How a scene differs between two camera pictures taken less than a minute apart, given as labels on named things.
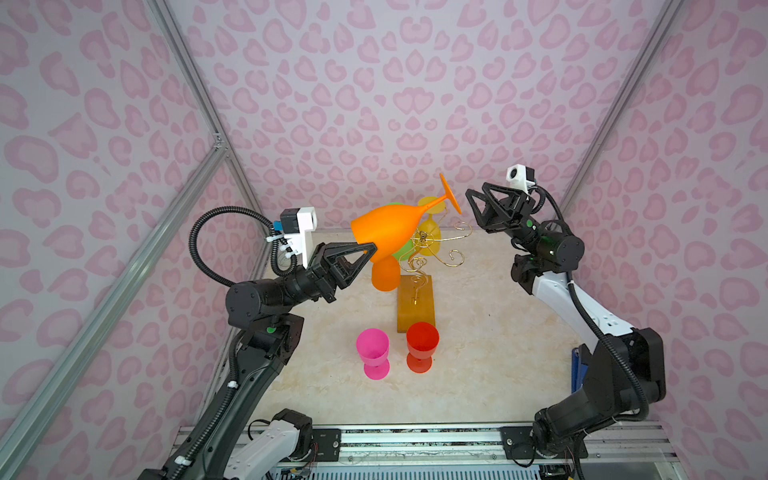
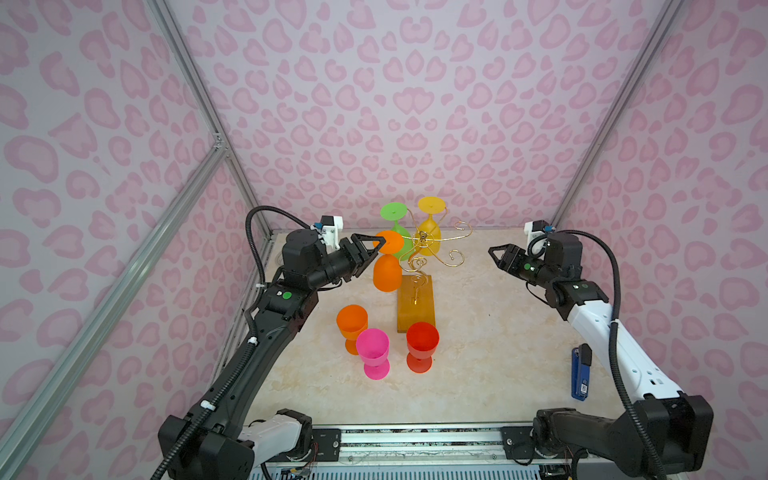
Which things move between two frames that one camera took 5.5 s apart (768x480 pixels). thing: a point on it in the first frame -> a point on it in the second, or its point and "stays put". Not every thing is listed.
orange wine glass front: (392, 227) -> (352, 319)
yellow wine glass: (430, 233) stays put
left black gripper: (327, 274) stays put
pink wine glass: (373, 346) stays put
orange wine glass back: (386, 274) stays put
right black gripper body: (526, 229) -> (528, 268)
